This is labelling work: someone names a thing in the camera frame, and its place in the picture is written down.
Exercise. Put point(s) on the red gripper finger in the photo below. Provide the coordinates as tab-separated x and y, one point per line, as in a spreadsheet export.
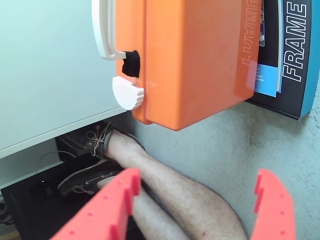
107	207
275	212

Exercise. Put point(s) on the black box under desk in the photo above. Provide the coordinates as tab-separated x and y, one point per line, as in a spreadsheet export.
32	200

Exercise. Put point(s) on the white round box latch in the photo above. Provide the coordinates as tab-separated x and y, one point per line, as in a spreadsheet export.
123	92

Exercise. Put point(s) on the orange plastic box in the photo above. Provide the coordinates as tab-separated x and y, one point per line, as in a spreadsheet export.
187	62

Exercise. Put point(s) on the dark leather boat shoe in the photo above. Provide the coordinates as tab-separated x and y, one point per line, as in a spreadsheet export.
100	140
87	180

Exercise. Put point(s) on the bare person leg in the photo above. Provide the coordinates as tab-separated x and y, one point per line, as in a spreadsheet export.
147	217
175	180

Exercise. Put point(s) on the black FRAME book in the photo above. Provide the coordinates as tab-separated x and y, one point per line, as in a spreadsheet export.
290	100

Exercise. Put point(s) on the blue and black booklet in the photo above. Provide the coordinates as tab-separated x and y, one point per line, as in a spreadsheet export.
267	80

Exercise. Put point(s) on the white cabinet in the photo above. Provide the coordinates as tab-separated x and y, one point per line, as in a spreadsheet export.
50	75

